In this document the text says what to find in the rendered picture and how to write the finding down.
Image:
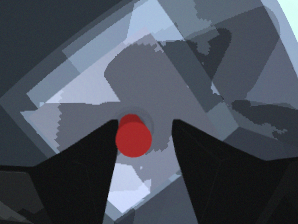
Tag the red peg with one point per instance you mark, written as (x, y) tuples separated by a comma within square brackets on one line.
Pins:
[(133, 138)]

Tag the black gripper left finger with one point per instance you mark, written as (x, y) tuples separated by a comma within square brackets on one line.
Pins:
[(69, 188)]

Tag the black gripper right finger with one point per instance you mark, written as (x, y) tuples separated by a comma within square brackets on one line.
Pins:
[(228, 186)]

